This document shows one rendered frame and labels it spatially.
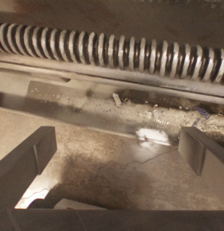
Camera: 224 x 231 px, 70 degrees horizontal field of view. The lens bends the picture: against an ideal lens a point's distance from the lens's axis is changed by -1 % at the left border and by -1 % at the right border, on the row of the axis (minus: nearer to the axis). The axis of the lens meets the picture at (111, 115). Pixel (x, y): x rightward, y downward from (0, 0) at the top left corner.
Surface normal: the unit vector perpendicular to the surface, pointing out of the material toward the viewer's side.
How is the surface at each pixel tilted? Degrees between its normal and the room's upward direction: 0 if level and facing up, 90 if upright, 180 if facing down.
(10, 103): 0
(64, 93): 0
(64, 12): 90
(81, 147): 0
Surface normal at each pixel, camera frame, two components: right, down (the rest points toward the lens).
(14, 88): -0.13, -0.11
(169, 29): -0.20, 0.98
